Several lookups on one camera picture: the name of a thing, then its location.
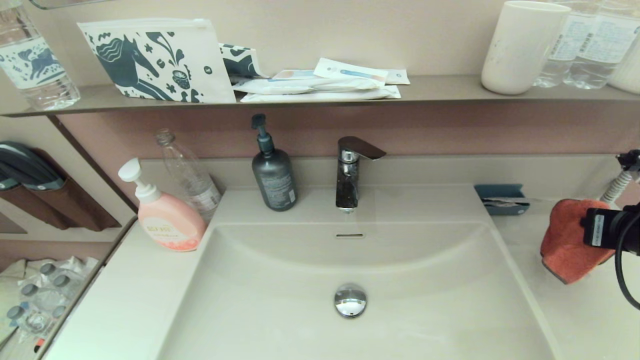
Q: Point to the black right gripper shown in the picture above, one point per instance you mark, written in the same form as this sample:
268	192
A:
610	229

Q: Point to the orange microfibre cloth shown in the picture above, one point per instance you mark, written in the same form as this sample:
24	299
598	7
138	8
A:
565	245

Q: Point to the chrome faucet lever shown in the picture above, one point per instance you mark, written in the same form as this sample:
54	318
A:
360	147

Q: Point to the white ceramic sink basin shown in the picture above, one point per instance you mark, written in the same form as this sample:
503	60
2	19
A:
425	280

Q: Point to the chrome faucet body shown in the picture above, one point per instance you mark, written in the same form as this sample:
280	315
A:
347	185

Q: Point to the blue plastic tray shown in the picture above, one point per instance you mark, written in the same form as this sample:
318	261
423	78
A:
500	191

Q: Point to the white ribbed container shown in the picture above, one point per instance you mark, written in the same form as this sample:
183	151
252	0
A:
628	70

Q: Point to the white label water bottle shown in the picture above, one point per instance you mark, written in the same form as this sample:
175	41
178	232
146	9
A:
600	50
570	45

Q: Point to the tall white tumbler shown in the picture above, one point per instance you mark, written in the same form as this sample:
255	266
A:
521	50

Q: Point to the small white sachet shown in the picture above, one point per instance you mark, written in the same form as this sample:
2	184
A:
398	76

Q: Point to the chrome drain stopper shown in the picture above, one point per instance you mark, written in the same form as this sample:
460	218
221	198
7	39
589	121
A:
350	300

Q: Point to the flat white packet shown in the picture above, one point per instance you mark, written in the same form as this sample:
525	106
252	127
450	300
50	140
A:
350	96

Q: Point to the white packet blue stripe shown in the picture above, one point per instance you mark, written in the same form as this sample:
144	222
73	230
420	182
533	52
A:
350	70

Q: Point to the dark grey soap dispenser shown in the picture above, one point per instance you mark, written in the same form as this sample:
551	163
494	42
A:
274	180

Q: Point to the pale pink packet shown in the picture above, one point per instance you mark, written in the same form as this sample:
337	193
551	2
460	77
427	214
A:
295	74

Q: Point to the small blue print pouch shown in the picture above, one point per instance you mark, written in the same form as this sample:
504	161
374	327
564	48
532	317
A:
242	62

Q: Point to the empty clear plastic bottle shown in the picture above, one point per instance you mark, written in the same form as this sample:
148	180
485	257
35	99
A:
192	180

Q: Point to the pink detergent pump bottle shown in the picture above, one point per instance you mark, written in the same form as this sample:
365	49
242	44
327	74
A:
170	220

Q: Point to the white horse print pouch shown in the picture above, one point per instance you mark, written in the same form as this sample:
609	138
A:
150	60

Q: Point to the clear plastic water bottle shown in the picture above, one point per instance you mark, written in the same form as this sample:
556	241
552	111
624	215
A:
59	313
48	269
15	313
62	282
29	290

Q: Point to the dark grey hair dryer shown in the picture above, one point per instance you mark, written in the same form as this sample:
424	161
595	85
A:
27	167

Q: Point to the deer print water bottle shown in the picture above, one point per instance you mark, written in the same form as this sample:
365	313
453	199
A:
35	65

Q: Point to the brown wall shelf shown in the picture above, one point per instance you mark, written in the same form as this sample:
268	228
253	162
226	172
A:
440	92

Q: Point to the beige towel rail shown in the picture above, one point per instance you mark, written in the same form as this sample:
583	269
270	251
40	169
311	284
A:
95	281

